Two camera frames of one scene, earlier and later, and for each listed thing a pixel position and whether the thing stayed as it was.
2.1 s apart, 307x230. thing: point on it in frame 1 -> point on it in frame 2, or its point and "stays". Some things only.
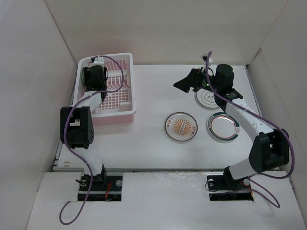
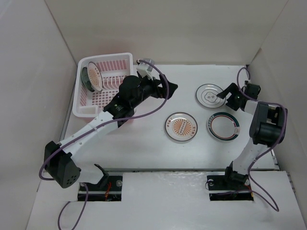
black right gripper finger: [196, 88] -> [233, 104]
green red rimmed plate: [223, 126] stays
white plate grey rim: [206, 97] stays
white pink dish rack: [118, 106] stays
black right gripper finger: [192, 80] -> [232, 88]
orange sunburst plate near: [181, 126] stays
